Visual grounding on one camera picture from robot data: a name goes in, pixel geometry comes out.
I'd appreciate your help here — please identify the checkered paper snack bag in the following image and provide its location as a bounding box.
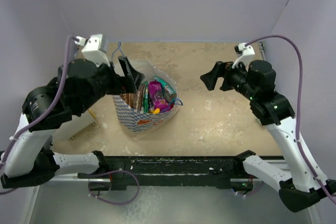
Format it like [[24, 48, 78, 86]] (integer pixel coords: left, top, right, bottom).
[[112, 59, 183, 140]]

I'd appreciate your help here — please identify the brown snack bag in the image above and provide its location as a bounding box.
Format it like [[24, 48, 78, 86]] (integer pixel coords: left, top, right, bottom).
[[120, 92, 143, 111]]

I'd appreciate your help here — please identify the yellow snack packet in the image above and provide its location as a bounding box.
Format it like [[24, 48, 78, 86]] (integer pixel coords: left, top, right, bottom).
[[148, 105, 173, 114]]

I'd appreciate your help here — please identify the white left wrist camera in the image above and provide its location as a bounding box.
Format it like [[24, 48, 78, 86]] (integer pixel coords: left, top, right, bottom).
[[75, 34, 111, 67]]

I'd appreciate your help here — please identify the white curved board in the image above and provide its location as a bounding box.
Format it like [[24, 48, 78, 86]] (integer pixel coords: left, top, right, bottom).
[[53, 110, 97, 141]]

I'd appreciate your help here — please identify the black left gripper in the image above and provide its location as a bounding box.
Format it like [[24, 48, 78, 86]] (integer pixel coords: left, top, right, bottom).
[[80, 56, 146, 113]]

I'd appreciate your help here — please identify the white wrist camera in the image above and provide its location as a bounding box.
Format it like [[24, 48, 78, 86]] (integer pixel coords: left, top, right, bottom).
[[232, 42, 255, 68], [75, 34, 111, 67]]

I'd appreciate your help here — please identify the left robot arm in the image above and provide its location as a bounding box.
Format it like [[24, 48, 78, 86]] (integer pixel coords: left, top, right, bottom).
[[1, 56, 144, 189]]

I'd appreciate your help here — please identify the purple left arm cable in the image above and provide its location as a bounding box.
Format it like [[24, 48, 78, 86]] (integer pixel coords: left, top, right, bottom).
[[0, 35, 79, 167]]

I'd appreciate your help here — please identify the teal snack packet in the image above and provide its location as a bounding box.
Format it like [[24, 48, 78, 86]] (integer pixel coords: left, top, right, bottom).
[[154, 76, 177, 102]]

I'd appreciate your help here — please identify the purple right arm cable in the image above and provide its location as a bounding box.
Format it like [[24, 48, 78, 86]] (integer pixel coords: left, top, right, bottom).
[[245, 34, 336, 206]]

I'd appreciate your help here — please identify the aluminium table edge rail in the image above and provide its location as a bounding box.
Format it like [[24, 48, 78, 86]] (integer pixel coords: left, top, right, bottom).
[[258, 41, 266, 60]]

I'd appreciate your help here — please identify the green chips bag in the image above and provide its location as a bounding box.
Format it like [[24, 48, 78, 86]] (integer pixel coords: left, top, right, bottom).
[[143, 81, 149, 113]]

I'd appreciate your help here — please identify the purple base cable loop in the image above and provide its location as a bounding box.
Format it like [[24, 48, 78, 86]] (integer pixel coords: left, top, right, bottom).
[[88, 169, 140, 205]]

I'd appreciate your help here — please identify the purple snack bag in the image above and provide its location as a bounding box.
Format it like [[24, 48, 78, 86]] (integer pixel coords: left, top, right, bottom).
[[148, 81, 169, 111]]

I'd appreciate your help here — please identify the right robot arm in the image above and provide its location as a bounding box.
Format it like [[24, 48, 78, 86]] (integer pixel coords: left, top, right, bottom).
[[200, 60, 335, 212]]

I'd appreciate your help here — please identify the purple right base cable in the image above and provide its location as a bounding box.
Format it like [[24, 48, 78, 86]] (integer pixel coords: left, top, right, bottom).
[[232, 176, 265, 198]]

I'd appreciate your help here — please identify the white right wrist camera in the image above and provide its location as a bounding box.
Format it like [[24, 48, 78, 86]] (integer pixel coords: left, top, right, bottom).
[[232, 42, 255, 68]]

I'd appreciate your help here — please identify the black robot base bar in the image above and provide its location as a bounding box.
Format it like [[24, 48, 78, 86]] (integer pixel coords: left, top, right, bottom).
[[78, 156, 254, 192]]

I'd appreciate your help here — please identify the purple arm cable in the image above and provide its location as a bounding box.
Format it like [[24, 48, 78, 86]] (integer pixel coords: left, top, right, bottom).
[[245, 34, 336, 206], [0, 35, 79, 167]]

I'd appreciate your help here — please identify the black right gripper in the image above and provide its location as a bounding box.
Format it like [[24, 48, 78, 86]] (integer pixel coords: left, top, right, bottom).
[[201, 58, 258, 101]]

